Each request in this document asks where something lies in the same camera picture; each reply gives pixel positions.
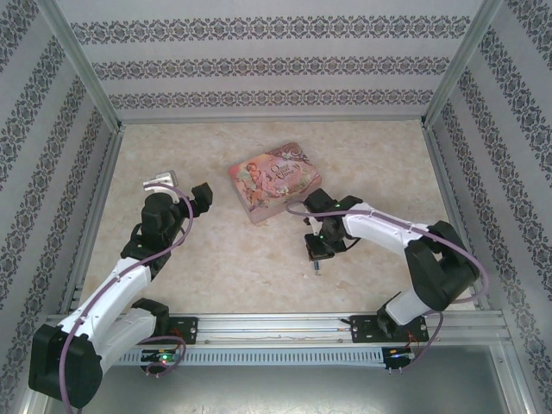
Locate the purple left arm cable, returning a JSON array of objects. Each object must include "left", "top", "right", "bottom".
[{"left": 60, "top": 187, "right": 196, "bottom": 411}]

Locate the grey slotted cable duct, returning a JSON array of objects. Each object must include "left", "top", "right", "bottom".
[{"left": 116, "top": 347, "right": 386, "bottom": 368}]

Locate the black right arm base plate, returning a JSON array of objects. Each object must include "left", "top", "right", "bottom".
[{"left": 349, "top": 313, "right": 429, "bottom": 345}]

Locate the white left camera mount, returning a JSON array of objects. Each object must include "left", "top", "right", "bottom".
[{"left": 148, "top": 184, "right": 183, "bottom": 204}]

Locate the aluminium frame post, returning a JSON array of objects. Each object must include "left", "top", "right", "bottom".
[
  {"left": 41, "top": 0, "right": 127, "bottom": 135},
  {"left": 424, "top": 0, "right": 505, "bottom": 129}
]

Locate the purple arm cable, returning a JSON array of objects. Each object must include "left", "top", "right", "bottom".
[
  {"left": 285, "top": 200, "right": 491, "bottom": 374},
  {"left": 60, "top": 187, "right": 196, "bottom": 411}
]

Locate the aluminium side rail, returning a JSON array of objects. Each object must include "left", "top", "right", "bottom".
[
  {"left": 420, "top": 122, "right": 491, "bottom": 311},
  {"left": 60, "top": 124, "right": 127, "bottom": 316}
]

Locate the grey metal sheet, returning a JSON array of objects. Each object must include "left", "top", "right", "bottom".
[{"left": 25, "top": 344, "right": 530, "bottom": 414}]

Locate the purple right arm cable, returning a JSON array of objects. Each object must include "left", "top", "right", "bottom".
[{"left": 285, "top": 200, "right": 491, "bottom": 374}]

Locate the small circuit board green light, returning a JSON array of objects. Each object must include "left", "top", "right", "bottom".
[{"left": 141, "top": 349, "right": 179, "bottom": 364}]

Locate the pink illustrated tin box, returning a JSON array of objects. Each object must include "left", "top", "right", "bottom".
[{"left": 228, "top": 141, "right": 324, "bottom": 225}]

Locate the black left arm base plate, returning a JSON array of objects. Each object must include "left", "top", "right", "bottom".
[{"left": 166, "top": 316, "right": 200, "bottom": 347}]

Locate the aluminium front rail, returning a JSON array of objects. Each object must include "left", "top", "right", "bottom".
[{"left": 41, "top": 310, "right": 506, "bottom": 348}]

